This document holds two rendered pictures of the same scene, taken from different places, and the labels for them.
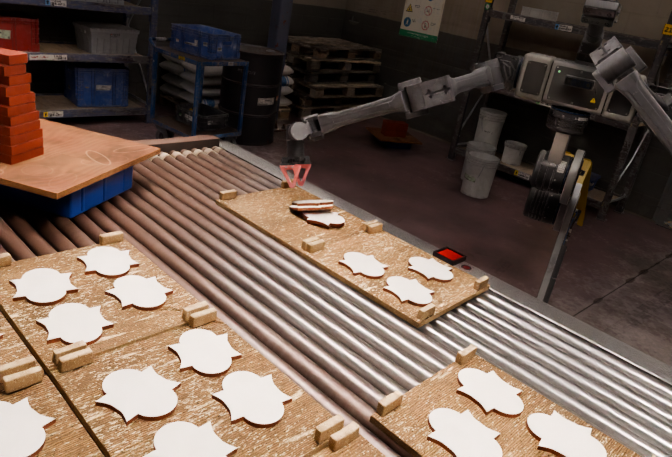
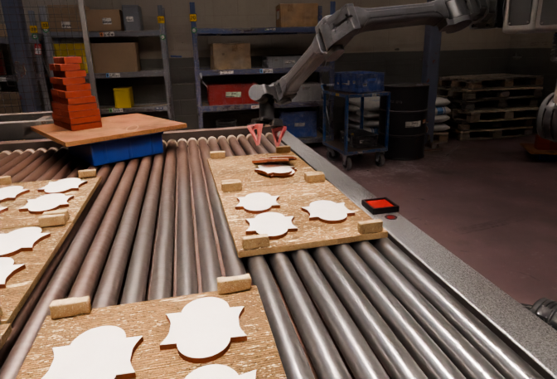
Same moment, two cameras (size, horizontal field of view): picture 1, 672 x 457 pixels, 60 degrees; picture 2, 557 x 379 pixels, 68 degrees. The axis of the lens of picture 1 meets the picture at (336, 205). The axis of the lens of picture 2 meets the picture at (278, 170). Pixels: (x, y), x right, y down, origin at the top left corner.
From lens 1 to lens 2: 1.05 m
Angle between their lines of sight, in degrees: 35
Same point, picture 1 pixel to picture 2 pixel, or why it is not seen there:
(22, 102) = (78, 89)
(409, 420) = (71, 330)
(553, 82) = (544, 2)
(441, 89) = (345, 20)
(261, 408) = not seen: outside the picture
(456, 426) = (97, 348)
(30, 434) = not seen: outside the picture
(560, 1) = not seen: outside the picture
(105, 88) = (301, 124)
